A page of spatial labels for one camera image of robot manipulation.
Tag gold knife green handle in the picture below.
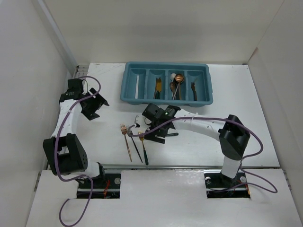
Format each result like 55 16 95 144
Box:
157 78 162 99
153 78 160 99

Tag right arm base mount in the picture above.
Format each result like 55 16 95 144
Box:
204 171 250 199

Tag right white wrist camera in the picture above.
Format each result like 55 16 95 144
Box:
134 115 148 128

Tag gold fork green handle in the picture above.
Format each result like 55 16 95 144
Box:
138 131 149 166

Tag copper fork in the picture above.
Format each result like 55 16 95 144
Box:
191 82 197 101

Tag dark grey fork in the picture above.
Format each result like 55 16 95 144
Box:
126 125 143 163

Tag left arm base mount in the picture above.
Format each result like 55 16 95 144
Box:
76 169 122 199

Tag blue plastic cutlery tray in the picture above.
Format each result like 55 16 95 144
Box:
120 61 214 107

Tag copper round spoon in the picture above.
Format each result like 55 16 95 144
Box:
175 74 185 100

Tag gold fork sideways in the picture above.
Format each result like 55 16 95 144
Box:
166 132 179 137

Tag white silver round spoon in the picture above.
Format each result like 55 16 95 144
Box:
170 73 176 81

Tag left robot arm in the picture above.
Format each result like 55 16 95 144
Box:
43 77 109 188

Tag aluminium rail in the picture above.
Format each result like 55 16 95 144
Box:
102 164 222 170

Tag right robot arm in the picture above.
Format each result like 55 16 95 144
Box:
142 104 250 186

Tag rose gold fork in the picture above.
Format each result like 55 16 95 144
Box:
120 124 132 162

